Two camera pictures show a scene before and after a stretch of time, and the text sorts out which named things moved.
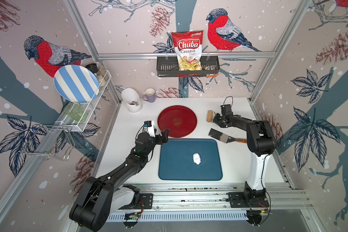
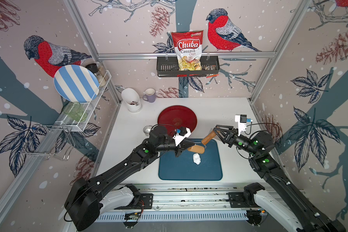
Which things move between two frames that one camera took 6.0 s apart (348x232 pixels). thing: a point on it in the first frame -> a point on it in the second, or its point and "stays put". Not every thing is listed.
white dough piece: x=196 y=158 stays put
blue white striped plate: x=77 y=83 stays put
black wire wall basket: x=167 y=66 stays put
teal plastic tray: x=189 y=159 stays put
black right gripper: x=214 y=120 -> x=232 y=137
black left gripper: x=160 y=141 -> x=181 y=147
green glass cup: x=75 y=111 stays put
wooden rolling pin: x=210 y=116 -> x=199 y=147
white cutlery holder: x=132 y=100 stays put
